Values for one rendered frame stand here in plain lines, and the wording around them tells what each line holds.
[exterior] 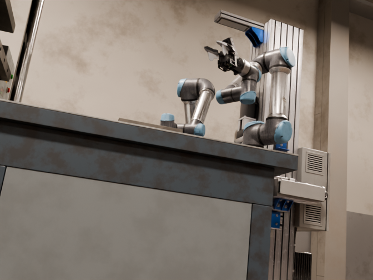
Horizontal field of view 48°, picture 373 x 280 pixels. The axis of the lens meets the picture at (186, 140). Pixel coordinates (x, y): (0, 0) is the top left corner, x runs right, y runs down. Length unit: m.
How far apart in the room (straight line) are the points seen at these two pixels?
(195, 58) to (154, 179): 4.26
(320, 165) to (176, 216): 1.81
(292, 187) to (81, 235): 1.45
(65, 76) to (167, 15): 1.46
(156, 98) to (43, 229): 3.97
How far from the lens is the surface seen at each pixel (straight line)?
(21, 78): 2.22
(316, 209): 2.59
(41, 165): 0.90
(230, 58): 1.98
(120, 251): 0.90
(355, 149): 6.11
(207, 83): 2.59
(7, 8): 2.10
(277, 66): 2.33
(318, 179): 2.63
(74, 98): 4.57
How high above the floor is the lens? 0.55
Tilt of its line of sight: 15 degrees up
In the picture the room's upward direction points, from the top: 7 degrees clockwise
